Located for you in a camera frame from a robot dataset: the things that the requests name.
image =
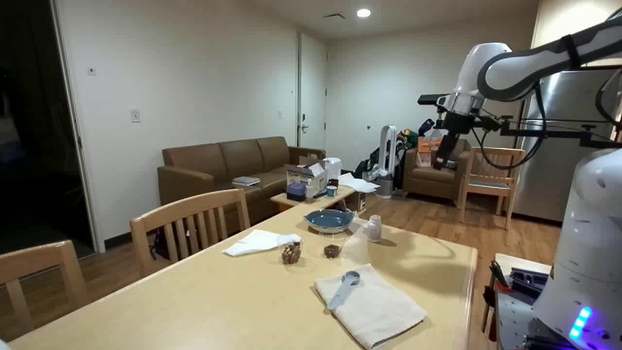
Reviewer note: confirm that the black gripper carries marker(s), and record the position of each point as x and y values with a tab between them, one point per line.
454	128

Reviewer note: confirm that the small brown pinecone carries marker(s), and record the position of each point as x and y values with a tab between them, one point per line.
334	251

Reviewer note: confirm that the clear cup with nuts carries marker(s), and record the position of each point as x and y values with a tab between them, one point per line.
293	253

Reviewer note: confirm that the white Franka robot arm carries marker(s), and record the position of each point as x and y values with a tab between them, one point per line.
518	68

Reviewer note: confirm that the small blue cup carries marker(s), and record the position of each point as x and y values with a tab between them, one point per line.
332	190

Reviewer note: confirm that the orange white box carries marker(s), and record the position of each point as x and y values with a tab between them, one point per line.
427	151

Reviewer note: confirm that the brown armchair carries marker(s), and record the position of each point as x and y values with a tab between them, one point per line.
431	181

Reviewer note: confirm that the wooden side chair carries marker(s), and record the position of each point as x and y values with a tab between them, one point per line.
489	186

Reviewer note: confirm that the white tower fan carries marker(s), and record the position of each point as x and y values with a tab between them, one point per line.
390	148

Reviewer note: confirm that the black bag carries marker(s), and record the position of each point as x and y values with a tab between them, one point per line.
371	165

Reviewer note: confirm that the white loose papers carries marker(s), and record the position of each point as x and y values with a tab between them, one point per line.
361	185

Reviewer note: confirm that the white pill bottle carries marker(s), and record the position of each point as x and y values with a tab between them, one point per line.
375	227

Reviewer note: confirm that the stainless steel refrigerator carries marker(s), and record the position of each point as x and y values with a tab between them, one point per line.
552	186

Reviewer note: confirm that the white tissue box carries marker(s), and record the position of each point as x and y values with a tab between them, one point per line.
332	167

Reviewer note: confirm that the blue ceramic plate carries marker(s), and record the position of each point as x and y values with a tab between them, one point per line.
330	221

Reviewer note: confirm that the white blue cardboard box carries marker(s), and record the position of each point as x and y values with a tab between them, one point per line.
305	181

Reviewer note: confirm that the black clamp bar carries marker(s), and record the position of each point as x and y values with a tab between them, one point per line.
528	282

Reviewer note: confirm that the white interior door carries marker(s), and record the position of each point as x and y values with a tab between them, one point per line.
314	83

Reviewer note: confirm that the light blue measuring spoon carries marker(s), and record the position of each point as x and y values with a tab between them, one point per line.
351	278

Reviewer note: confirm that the wooden coffee table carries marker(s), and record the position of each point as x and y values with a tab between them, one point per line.
285	198

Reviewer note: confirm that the round ceiling light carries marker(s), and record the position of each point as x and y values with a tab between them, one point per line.
365	11

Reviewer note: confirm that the grey folded towel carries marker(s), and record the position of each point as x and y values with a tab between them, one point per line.
377	311

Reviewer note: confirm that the grey metal mounting plate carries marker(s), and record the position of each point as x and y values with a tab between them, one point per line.
513	317

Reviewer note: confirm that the grey folded cloth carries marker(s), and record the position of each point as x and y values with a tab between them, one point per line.
246	181

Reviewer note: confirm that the white paper napkin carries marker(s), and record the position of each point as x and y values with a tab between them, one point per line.
260	241

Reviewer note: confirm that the brown leather sofa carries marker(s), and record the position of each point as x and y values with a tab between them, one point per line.
215	161

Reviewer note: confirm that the light wooden dining chair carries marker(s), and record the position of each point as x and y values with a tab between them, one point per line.
188	204
40	255

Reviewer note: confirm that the black camera boom bar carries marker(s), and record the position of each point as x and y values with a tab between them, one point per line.
557	134

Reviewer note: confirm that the white light switch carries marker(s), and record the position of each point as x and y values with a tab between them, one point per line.
136	115

